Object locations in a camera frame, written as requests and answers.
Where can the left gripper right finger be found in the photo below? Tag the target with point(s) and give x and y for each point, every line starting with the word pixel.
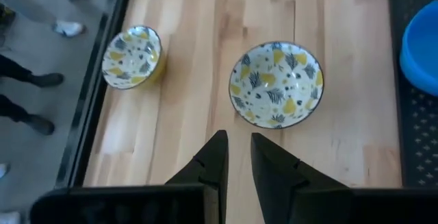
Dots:
pixel 273 176

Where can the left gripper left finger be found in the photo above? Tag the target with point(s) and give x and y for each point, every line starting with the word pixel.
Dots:
pixel 212 169

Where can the leaf patterned ceramic bowl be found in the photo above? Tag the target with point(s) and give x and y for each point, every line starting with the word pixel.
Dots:
pixel 275 85
pixel 131 56

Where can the blue plastic bowl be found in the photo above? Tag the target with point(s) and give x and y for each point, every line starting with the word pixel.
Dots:
pixel 422 52

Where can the black perforated metal tray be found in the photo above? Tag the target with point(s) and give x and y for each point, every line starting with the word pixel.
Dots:
pixel 421 131

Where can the person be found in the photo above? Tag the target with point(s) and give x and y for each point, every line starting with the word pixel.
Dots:
pixel 70 28
pixel 44 79

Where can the black aluminium table frame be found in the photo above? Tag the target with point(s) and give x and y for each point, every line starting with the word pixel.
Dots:
pixel 89 107

